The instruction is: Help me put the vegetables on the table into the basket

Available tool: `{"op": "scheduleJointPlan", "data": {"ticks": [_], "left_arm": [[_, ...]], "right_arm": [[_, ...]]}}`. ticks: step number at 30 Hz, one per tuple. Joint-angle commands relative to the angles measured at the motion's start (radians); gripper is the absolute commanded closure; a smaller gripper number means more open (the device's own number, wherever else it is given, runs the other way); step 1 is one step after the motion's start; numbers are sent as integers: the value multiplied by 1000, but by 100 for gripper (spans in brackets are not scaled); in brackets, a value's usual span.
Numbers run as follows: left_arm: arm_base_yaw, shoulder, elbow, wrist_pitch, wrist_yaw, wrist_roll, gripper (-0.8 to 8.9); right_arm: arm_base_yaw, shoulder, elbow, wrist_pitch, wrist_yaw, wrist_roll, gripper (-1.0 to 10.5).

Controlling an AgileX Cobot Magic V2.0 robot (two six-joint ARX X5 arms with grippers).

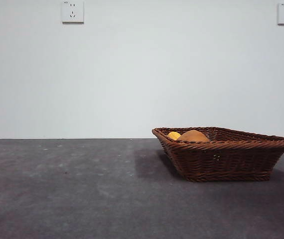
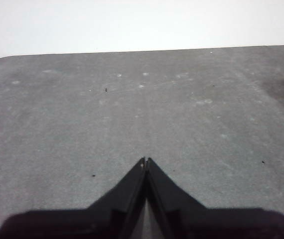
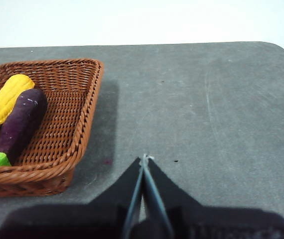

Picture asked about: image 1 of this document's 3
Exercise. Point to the brown wicker basket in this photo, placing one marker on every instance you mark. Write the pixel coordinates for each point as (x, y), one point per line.
(226, 161)

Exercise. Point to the brown potato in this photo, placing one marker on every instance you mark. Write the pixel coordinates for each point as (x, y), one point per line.
(194, 137)

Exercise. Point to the yellow corn cob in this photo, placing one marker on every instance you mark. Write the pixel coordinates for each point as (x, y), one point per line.
(173, 135)

